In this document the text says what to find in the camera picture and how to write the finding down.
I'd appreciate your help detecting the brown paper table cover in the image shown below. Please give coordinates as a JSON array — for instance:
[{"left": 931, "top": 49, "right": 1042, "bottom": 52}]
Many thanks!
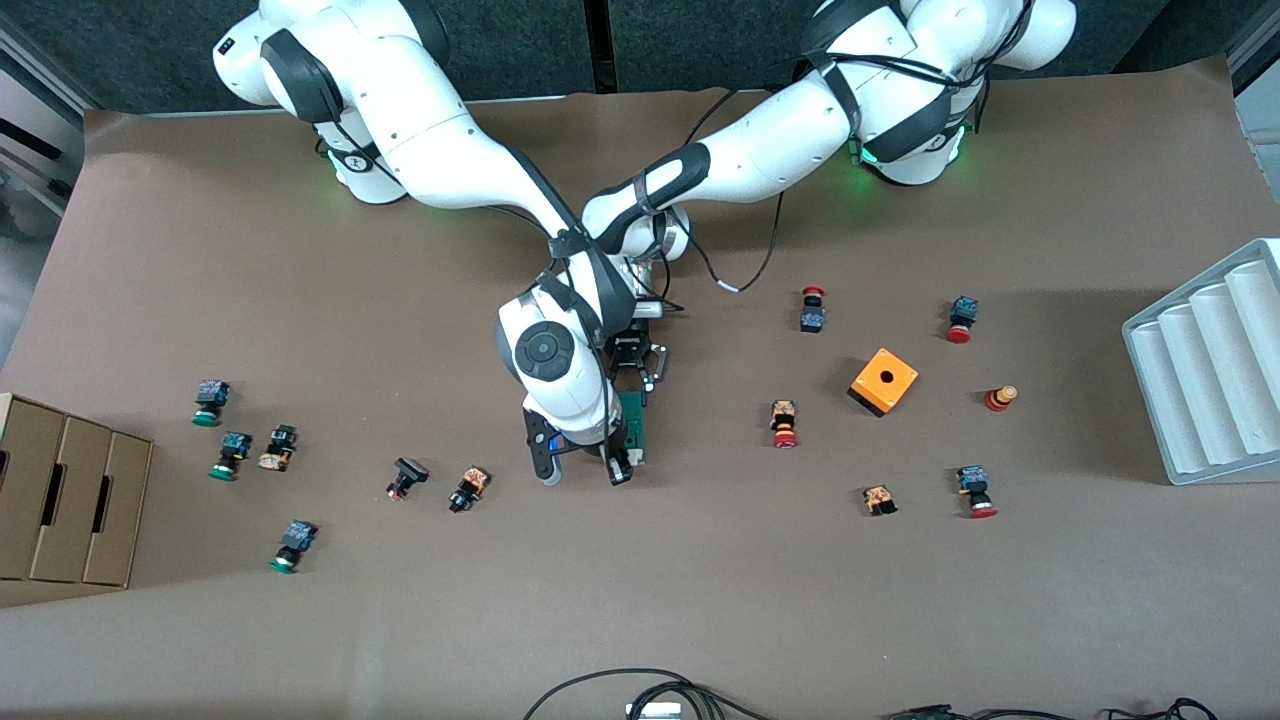
[{"left": 0, "top": 55, "right": 1280, "bottom": 720}]

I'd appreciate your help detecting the black push button orange block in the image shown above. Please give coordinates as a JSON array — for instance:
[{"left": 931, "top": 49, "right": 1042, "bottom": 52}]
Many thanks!
[{"left": 448, "top": 465, "right": 492, "bottom": 515}]

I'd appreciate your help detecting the black square button red base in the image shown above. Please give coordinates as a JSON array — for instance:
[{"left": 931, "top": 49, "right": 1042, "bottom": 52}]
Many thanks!
[{"left": 386, "top": 457, "right": 431, "bottom": 502}]

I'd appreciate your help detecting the green push button blue block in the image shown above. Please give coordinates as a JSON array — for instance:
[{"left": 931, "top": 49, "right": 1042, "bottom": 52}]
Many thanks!
[
  {"left": 209, "top": 431, "right": 253, "bottom": 482},
  {"left": 269, "top": 520, "right": 319, "bottom": 576},
  {"left": 192, "top": 379, "right": 232, "bottom": 428}
]

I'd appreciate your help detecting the brown cardboard box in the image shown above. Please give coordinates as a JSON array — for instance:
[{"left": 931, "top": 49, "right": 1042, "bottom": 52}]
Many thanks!
[{"left": 0, "top": 392, "right": 154, "bottom": 589}]

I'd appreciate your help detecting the grey ribbed tray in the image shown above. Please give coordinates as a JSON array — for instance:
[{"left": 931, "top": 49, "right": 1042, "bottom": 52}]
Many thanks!
[{"left": 1122, "top": 238, "right": 1280, "bottom": 487}]

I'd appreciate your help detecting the dark grey metal rack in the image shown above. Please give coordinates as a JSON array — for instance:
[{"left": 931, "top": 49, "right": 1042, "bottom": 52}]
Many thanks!
[{"left": 0, "top": 20, "right": 87, "bottom": 241}]

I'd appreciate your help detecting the grey equipment cabinet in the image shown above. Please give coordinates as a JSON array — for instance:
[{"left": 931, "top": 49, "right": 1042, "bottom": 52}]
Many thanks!
[{"left": 1228, "top": 20, "right": 1280, "bottom": 141}]

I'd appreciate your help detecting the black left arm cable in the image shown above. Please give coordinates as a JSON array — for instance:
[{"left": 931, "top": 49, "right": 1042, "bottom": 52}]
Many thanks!
[{"left": 688, "top": 195, "right": 787, "bottom": 295}]

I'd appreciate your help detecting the black looped cable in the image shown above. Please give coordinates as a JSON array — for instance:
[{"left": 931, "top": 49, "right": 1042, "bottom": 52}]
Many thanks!
[{"left": 523, "top": 668, "right": 776, "bottom": 720}]

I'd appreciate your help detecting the orange button enclosure box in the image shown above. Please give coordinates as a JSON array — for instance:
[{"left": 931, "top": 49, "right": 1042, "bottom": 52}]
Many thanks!
[{"left": 847, "top": 347, "right": 920, "bottom": 419}]

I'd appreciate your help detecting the black panel divider post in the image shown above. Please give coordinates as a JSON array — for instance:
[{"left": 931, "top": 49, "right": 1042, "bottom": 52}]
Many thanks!
[{"left": 585, "top": 0, "right": 616, "bottom": 94}]

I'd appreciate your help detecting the black switch orange block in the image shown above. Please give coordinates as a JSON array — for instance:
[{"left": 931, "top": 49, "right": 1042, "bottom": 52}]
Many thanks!
[{"left": 257, "top": 425, "right": 299, "bottom": 473}]

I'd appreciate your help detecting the black cable bundle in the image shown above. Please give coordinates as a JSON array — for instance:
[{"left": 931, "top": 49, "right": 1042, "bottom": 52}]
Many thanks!
[{"left": 880, "top": 697, "right": 1221, "bottom": 720}]

